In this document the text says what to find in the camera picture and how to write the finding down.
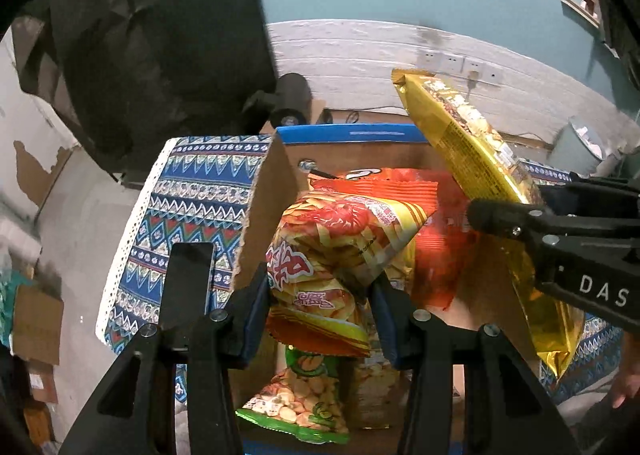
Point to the blue patterned tablecloth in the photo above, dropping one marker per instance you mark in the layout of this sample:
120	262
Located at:
200	195

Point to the flat cardboard piece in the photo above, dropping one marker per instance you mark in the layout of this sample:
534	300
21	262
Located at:
37	325

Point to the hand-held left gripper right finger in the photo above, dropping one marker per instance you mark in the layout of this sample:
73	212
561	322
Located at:
387	330

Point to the person's right hand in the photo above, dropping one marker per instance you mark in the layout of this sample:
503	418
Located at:
627	380

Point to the wooden wall shelf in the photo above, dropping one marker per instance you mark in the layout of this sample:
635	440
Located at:
582	5

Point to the green snack bag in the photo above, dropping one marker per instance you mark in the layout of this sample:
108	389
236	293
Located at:
300	395

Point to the cardboard box with blue rim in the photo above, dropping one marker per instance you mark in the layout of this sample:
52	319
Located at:
492	295

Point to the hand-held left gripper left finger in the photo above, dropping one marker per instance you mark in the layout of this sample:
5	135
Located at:
255	315

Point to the black cylindrical device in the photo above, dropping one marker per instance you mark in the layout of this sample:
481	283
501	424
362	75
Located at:
290	102

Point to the gold snack packet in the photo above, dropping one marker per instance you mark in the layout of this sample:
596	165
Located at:
465	135

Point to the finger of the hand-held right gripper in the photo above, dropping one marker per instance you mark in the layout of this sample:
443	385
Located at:
590	192
505	220

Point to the red-orange snack packet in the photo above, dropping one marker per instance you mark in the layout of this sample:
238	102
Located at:
445	245

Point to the dark cloth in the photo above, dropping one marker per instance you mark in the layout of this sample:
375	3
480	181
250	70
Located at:
150	45

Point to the pale biscuit packet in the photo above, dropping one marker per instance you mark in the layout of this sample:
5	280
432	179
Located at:
372	395

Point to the red and yellow snack bag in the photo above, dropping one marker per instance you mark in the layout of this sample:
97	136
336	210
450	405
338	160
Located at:
340	235

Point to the grey trash bin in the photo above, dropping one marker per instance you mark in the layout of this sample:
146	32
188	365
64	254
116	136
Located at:
580	150

